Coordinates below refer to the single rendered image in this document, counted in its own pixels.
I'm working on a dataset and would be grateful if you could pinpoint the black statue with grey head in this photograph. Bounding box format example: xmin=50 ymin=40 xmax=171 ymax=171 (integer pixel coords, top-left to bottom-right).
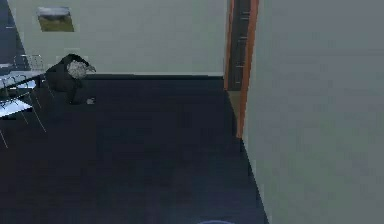
xmin=44 ymin=53 xmax=98 ymax=106

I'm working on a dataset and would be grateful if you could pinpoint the framed landscape picture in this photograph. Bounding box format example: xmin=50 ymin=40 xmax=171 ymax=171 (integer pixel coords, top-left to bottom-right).
xmin=36 ymin=6 xmax=75 ymax=33

